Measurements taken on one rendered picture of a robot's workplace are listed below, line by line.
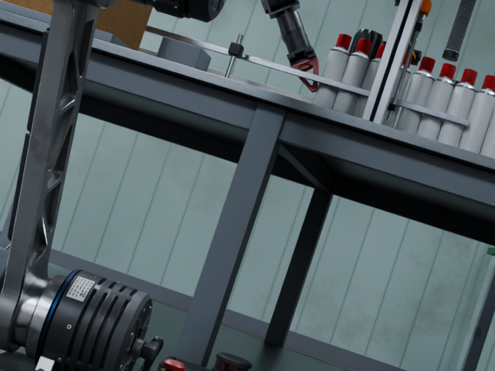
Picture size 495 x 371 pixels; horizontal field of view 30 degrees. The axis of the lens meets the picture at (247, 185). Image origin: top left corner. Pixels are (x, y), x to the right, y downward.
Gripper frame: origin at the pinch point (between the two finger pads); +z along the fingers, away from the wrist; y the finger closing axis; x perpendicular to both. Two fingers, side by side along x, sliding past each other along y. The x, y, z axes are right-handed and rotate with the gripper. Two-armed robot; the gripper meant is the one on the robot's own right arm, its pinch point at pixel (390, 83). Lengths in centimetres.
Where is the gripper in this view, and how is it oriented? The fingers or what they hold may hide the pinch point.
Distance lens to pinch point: 235.3
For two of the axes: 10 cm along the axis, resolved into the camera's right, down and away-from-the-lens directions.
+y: -9.4, -3.0, 1.9
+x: -1.7, -0.8, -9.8
